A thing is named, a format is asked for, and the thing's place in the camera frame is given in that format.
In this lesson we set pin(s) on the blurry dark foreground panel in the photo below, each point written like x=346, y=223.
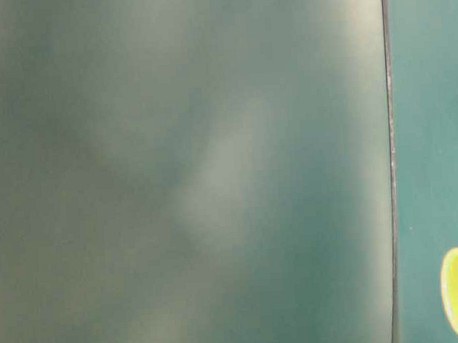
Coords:
x=194, y=171

